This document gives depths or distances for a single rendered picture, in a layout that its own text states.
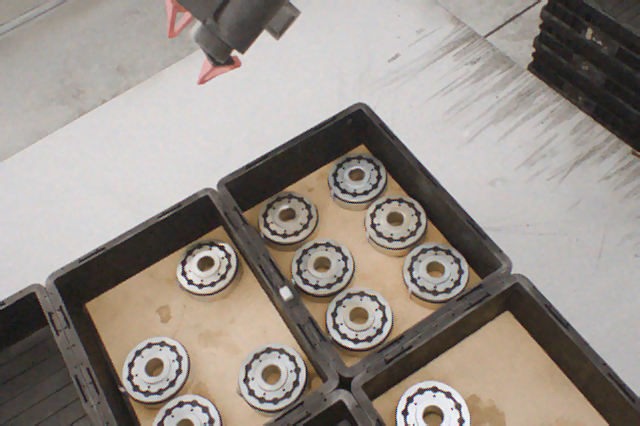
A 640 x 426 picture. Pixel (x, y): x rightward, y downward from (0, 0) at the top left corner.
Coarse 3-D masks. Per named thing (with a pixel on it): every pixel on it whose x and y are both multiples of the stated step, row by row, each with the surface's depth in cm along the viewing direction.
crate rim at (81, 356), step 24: (216, 192) 106; (168, 216) 105; (120, 240) 103; (240, 240) 101; (72, 264) 102; (264, 264) 98; (48, 288) 100; (288, 312) 94; (72, 336) 95; (312, 336) 91; (96, 384) 91; (336, 384) 88; (288, 408) 87
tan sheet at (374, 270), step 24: (312, 192) 116; (336, 216) 113; (360, 216) 112; (336, 240) 110; (360, 240) 110; (432, 240) 109; (288, 264) 109; (360, 264) 108; (384, 264) 107; (384, 288) 105; (312, 312) 104; (408, 312) 102
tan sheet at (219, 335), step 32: (128, 288) 110; (160, 288) 109; (256, 288) 107; (96, 320) 107; (128, 320) 107; (160, 320) 106; (192, 320) 105; (224, 320) 105; (256, 320) 104; (128, 352) 104; (192, 352) 103; (224, 352) 102; (192, 384) 100; (224, 384) 99; (320, 384) 98; (224, 416) 97; (256, 416) 96
